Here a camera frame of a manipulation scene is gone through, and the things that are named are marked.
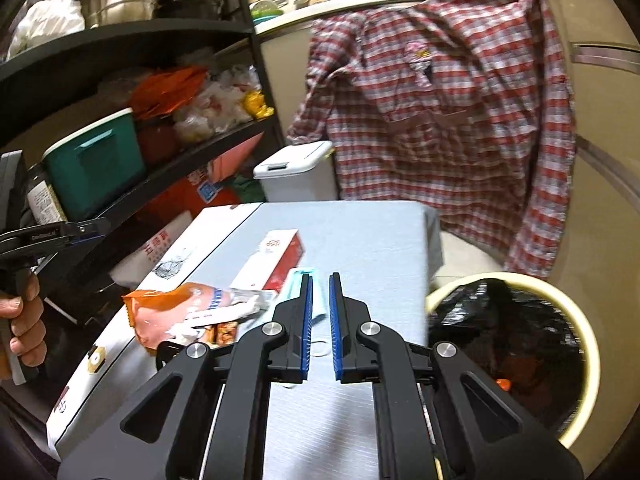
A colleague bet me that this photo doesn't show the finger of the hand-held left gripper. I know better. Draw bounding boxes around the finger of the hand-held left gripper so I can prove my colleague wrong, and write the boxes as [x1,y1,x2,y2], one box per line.
[7,217,112,260]

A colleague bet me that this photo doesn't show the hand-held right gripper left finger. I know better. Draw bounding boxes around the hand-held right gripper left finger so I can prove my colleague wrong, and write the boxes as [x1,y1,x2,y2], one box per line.
[57,272,315,480]

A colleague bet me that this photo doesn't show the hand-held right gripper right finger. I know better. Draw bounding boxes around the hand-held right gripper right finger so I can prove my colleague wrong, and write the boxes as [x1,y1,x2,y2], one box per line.
[327,272,586,480]

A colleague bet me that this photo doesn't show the blue face mask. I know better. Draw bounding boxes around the blue face mask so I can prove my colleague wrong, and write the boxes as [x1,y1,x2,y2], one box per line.
[274,266,335,391]

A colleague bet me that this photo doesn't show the white red carton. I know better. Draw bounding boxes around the white red carton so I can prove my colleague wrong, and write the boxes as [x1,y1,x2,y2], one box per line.
[232,229,306,292]

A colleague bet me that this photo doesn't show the black trash bag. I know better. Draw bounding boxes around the black trash bag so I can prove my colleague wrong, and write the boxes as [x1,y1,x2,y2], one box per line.
[427,277,586,436]

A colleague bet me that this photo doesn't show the grey trash bin yellow rim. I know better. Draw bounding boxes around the grey trash bin yellow rim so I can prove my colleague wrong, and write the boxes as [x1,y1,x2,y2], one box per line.
[425,271,601,451]

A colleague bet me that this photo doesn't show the person's left hand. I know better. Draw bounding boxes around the person's left hand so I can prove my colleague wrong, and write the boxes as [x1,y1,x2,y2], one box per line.
[0,275,47,381]

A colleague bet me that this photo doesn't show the dark jar white label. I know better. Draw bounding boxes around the dark jar white label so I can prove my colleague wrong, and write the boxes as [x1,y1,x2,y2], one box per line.
[25,170,68,226]

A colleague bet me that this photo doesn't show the white crumpled wrapper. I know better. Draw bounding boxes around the white crumpled wrapper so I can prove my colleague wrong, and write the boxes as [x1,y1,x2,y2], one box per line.
[192,287,278,328]

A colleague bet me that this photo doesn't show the teal storage box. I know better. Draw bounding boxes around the teal storage box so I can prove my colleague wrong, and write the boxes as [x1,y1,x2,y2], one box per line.
[42,107,148,221]

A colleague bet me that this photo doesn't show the red food packet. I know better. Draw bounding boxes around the red food packet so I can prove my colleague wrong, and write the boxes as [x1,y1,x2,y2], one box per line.
[202,322,241,348]

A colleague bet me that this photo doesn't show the white sack red print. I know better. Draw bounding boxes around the white sack red print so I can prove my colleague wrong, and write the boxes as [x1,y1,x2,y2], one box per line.
[110,212,196,288]

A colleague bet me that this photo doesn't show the orange snack packet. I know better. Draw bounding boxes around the orange snack packet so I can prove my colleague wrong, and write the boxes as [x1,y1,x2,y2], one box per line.
[121,282,223,357]

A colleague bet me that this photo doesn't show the white printed box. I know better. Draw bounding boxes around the white printed box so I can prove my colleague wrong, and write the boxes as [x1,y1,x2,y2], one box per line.
[46,204,261,461]

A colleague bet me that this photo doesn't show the small white lidded bin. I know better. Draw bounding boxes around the small white lidded bin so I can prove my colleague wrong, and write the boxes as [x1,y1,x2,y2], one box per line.
[252,140,341,205]

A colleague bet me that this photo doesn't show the green plastic bag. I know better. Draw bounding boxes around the green plastic bag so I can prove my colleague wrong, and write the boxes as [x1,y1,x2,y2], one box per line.
[235,175,262,202]

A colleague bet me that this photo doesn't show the white plastic bag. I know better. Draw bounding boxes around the white plastic bag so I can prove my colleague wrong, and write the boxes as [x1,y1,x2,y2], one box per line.
[5,0,86,61]

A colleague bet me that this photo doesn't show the large orange plastic bag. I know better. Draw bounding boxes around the large orange plastic bag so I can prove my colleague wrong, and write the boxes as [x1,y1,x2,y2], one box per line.
[130,67,208,121]

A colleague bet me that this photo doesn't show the red cardboard box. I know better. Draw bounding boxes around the red cardboard box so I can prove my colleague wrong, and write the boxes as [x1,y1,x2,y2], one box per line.
[145,132,271,226]

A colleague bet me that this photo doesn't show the black shelf rack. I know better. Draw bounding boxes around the black shelf rack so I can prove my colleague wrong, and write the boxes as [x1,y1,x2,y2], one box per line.
[0,0,286,321]

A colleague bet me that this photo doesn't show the pile of clear plastic bags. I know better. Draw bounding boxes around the pile of clear plastic bags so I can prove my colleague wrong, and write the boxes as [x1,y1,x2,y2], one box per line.
[172,67,263,143]

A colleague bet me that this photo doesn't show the red plaid shirt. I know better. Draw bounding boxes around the red plaid shirt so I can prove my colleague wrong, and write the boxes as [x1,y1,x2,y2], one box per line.
[286,0,578,281]

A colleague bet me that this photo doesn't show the black pot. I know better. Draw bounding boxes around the black pot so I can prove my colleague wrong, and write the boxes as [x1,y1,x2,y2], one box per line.
[155,0,226,23]

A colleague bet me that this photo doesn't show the green bowls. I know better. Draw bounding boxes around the green bowls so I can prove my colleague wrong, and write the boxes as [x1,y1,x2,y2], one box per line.
[250,0,286,28]

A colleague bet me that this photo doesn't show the white kitchen countertop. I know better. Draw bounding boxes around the white kitchen countertop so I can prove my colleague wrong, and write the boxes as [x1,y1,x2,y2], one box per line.
[252,0,541,36]

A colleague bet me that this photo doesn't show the metal cabinet handle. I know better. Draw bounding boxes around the metal cabinet handle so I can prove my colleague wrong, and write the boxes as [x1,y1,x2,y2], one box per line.
[572,44,640,68]
[575,135,640,181]

